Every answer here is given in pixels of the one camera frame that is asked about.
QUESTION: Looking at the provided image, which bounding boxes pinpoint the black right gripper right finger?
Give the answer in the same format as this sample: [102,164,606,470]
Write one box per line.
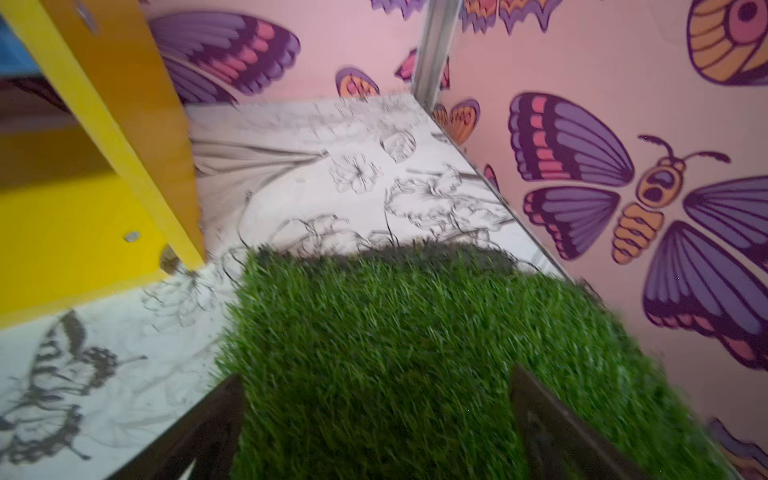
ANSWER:
[509,365,650,479]

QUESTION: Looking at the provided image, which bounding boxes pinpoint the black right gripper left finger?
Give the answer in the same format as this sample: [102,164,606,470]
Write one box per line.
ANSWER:
[110,374,246,479]

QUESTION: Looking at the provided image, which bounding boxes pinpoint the green artificial grass mat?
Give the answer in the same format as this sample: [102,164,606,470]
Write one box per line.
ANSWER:
[217,244,730,479]

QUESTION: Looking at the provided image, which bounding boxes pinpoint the yellow bookshelf pink blue shelves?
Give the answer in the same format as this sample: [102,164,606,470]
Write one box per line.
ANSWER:
[1,1,206,327]

